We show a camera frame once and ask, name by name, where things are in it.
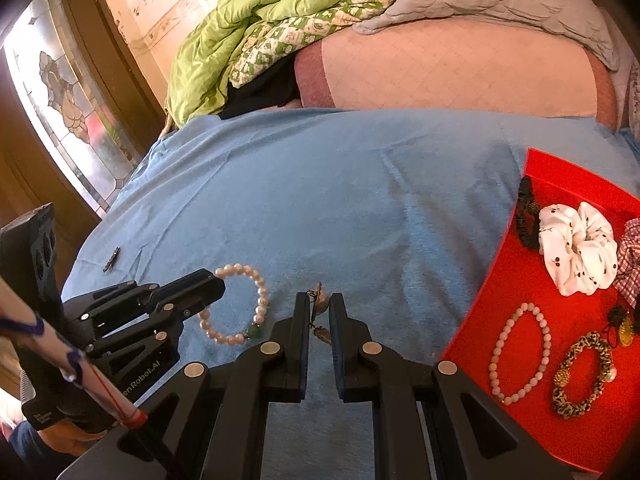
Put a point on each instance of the pearl drop earring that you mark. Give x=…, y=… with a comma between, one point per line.
x=319, y=300

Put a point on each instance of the large pearl bracelet green bead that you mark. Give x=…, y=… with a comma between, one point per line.
x=243, y=312

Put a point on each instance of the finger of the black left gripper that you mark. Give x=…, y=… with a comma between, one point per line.
x=163, y=321
x=186, y=296

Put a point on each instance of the red tray box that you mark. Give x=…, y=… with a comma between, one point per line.
x=518, y=275

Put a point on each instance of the operator left hand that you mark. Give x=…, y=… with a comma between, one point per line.
x=65, y=437

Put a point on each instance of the leopard print scrunchie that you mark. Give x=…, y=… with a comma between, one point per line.
x=586, y=369

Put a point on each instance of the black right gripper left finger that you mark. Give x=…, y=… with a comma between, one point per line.
x=213, y=426

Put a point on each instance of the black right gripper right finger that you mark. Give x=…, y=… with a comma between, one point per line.
x=430, y=422

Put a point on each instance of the small dark hair clip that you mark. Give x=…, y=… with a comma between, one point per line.
x=109, y=265

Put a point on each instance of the blue blanket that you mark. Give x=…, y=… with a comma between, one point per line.
x=402, y=211

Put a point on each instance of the striped floral cushion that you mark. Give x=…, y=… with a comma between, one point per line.
x=629, y=116

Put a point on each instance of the stained glass door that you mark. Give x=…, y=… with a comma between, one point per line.
x=83, y=93

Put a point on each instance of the green quilt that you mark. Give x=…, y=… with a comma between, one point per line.
x=240, y=39

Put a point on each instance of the pink mattress bolster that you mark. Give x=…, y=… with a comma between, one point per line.
x=457, y=64

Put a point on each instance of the white floral scrunchie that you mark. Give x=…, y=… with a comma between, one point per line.
x=578, y=246

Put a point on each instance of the red plaid scrunchie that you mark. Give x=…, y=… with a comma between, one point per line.
x=628, y=262

